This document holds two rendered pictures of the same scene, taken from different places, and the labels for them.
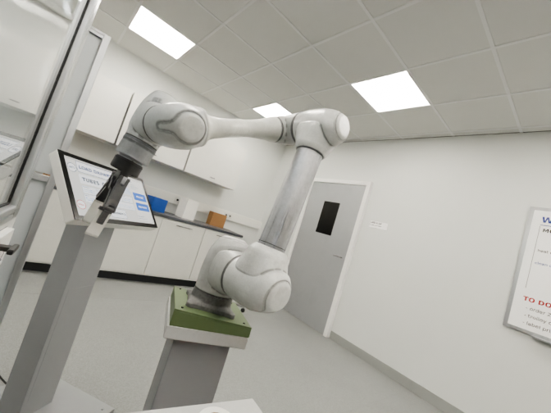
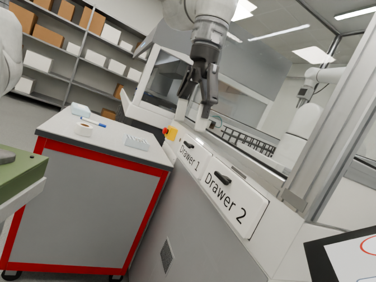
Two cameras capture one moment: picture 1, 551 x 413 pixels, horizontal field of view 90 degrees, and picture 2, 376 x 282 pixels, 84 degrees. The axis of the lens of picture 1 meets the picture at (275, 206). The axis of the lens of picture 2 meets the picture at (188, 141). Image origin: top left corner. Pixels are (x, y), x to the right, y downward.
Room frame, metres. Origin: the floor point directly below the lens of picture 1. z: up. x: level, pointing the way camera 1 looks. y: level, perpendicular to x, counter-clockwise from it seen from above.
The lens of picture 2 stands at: (1.32, 0.57, 1.06)
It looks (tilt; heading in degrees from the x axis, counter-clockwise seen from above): 9 degrees down; 190
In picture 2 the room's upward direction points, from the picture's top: 23 degrees clockwise
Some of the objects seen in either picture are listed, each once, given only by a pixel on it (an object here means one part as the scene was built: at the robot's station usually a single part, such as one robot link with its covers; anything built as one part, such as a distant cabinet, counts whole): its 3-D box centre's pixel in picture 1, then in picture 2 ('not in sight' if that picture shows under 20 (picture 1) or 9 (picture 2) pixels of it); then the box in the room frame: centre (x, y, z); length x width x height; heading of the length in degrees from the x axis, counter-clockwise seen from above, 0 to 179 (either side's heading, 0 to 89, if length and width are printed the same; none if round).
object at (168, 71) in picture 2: not in sight; (177, 94); (-1.18, -0.20, 1.13); 1.78 x 1.14 x 0.45; 34
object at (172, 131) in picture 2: not in sight; (170, 132); (0.17, 0.27, 0.88); 0.07 x 0.05 x 0.07; 34
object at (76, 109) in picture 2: not in sight; (80, 109); (0.24, -0.28, 0.78); 0.15 x 0.10 x 0.04; 46
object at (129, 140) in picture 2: not in sight; (135, 142); (0.33, 0.16, 0.78); 0.12 x 0.08 x 0.04; 130
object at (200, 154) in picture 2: not in sight; (192, 153); (0.44, 0.46, 0.87); 0.29 x 0.02 x 0.11; 34
